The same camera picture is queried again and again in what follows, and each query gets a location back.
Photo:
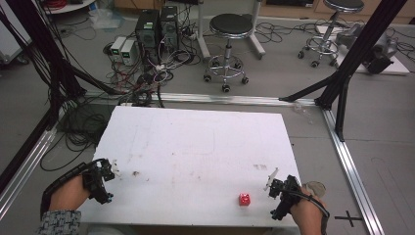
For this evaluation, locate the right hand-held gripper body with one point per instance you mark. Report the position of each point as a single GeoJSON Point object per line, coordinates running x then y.
{"type": "Point", "coordinates": [284, 196]}

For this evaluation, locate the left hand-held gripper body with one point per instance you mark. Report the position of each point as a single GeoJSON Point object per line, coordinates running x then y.
{"type": "Point", "coordinates": [95, 182]}

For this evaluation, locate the person's left hand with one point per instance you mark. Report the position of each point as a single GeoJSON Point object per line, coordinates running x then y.
{"type": "Point", "coordinates": [69, 195]}

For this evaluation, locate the person's right hand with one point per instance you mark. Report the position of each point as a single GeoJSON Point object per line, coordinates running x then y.
{"type": "Point", "coordinates": [308, 217]}

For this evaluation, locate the red die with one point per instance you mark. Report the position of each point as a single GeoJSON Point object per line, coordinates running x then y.
{"type": "Point", "coordinates": [244, 199]}

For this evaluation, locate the patterned grey sleeve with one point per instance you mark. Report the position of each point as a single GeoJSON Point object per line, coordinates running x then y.
{"type": "Point", "coordinates": [60, 223]}

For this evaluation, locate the computer tower units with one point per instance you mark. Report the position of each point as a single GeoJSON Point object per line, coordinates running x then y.
{"type": "Point", "coordinates": [153, 75]}

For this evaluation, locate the white power supply box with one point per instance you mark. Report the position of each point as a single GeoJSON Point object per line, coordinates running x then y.
{"type": "Point", "coordinates": [129, 52]}
{"type": "Point", "coordinates": [117, 47]}

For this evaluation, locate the black computer tower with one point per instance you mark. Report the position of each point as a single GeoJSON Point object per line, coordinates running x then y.
{"type": "Point", "coordinates": [147, 31]}
{"type": "Point", "coordinates": [169, 26]}

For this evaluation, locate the white table stand legs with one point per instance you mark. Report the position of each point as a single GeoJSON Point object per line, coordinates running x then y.
{"type": "Point", "coordinates": [256, 36]}

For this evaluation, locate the clear plastic bag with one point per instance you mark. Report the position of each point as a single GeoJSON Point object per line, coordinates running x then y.
{"type": "Point", "coordinates": [104, 18]}

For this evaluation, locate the black round stool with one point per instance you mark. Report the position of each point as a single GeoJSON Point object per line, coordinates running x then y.
{"type": "Point", "coordinates": [342, 5]}
{"type": "Point", "coordinates": [230, 27]}

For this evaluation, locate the white cabinet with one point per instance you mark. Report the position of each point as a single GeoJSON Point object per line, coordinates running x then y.
{"type": "Point", "coordinates": [9, 39]}

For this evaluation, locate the round white table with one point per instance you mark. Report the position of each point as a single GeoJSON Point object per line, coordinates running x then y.
{"type": "Point", "coordinates": [70, 7]}

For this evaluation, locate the white floor board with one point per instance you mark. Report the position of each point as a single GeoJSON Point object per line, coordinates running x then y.
{"type": "Point", "coordinates": [396, 67]}

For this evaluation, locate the aluminium floor rail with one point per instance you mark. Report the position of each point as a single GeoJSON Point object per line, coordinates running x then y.
{"type": "Point", "coordinates": [221, 99]}
{"type": "Point", "coordinates": [26, 163]}
{"type": "Point", "coordinates": [350, 169]}

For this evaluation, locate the black frame post with braces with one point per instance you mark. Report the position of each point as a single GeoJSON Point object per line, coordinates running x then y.
{"type": "Point", "coordinates": [362, 45]}

